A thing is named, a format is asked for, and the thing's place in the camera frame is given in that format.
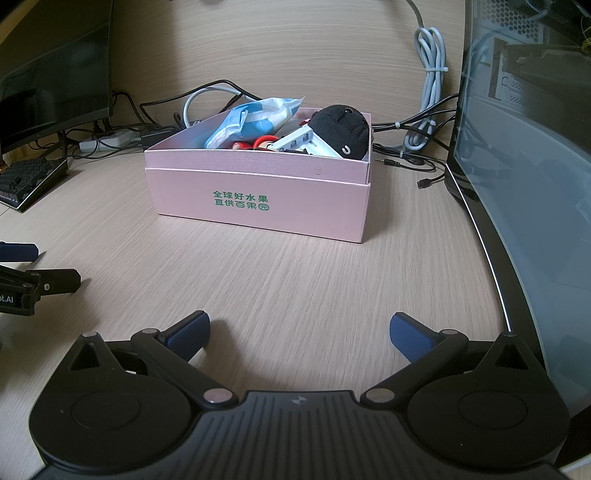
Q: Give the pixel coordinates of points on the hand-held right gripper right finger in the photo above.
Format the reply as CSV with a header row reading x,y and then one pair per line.
x,y
408,335

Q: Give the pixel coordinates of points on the pink cardboard box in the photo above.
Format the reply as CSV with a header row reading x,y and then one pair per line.
x,y
258,203

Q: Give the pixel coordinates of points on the wooden desktop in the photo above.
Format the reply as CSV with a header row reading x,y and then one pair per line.
x,y
277,286

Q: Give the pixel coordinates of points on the black power adapter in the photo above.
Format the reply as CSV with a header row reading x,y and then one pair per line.
x,y
157,136

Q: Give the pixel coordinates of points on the black computer monitor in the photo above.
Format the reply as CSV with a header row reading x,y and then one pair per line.
x,y
51,69

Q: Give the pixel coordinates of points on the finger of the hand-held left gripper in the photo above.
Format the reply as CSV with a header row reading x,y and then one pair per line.
x,y
55,280
18,252

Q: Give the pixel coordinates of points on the blue plastic packet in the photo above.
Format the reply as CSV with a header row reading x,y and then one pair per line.
x,y
249,117

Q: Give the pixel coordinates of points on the black plush toy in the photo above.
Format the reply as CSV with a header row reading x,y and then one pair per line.
x,y
344,131

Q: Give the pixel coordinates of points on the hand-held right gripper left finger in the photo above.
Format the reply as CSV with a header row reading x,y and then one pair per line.
x,y
190,333

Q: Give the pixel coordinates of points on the red hooded doll toy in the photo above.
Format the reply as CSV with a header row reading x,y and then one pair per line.
x,y
264,141

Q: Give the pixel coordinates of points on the white power strip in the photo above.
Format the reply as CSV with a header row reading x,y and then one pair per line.
x,y
108,141

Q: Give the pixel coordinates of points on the black keyboard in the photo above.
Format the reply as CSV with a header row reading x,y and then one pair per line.
x,y
30,182

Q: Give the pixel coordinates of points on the white battery charger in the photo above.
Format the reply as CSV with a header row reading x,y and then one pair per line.
x,y
304,141

